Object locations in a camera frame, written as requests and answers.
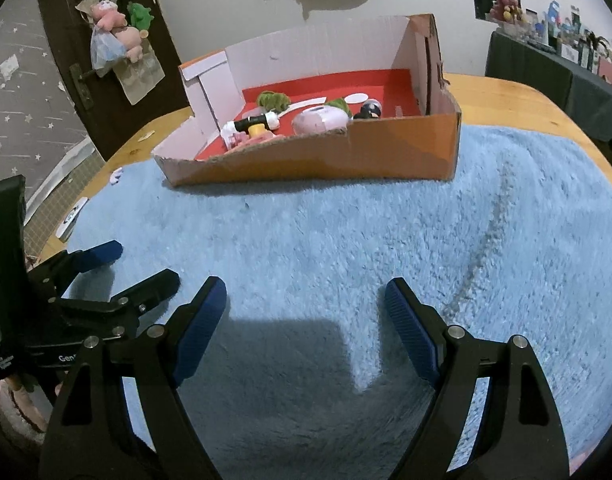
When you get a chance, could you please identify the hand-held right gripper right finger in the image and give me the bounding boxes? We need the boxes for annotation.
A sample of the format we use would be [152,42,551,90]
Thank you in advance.
[384,277,571,480]

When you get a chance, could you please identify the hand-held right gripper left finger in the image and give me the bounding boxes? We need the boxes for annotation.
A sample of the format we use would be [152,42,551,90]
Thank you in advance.
[38,276,228,480]

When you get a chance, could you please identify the green plush toy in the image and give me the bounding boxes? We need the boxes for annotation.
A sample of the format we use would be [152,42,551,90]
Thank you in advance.
[127,2,154,31]

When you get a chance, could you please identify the pink rabbit plush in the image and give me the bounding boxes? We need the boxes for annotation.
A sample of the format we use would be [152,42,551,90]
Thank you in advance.
[488,0,524,23]

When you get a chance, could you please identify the white flat device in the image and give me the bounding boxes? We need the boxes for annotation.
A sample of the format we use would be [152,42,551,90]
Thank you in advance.
[56,197,89,241]

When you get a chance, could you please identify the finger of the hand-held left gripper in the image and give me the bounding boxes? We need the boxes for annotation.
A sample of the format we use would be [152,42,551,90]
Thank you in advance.
[50,268,181,339]
[28,240,124,293]

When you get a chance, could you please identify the clear plastic bag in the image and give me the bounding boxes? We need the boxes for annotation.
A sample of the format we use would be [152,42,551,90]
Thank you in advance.
[90,27,129,78]

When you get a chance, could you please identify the plush toys hanging on door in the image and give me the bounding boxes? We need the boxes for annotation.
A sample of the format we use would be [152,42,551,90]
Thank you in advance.
[33,0,193,161]

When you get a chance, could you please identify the blue fluffy blanket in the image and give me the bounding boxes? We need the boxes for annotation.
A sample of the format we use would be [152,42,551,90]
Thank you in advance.
[61,125,612,480]

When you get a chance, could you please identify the metal door handle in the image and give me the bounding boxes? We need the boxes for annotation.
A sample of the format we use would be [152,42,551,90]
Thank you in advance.
[70,62,96,111]

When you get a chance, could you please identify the person's left hand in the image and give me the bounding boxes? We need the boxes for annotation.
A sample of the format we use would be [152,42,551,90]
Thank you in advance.
[6,382,51,435]

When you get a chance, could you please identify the row of small display items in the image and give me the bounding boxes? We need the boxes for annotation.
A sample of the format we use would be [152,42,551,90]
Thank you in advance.
[506,0,612,91]

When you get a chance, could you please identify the black white sock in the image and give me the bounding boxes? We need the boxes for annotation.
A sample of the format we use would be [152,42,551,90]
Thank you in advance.
[221,111,279,136]

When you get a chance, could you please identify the pink plush toy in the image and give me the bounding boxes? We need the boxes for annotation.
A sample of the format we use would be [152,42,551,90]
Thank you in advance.
[92,0,128,31]
[113,27,149,63]

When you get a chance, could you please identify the orange cardboard box red inside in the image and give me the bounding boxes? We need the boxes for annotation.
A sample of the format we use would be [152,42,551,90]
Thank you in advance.
[152,14,462,188]

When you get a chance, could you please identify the dark-haired figurine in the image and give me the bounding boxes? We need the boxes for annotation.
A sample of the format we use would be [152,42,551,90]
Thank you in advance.
[353,100,384,121]

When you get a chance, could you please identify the pink round toy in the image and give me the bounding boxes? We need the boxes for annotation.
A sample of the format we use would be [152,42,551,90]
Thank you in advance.
[291,106,349,135]

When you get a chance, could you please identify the dark cloth covered table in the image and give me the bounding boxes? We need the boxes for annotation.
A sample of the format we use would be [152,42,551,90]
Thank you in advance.
[485,30,612,141]

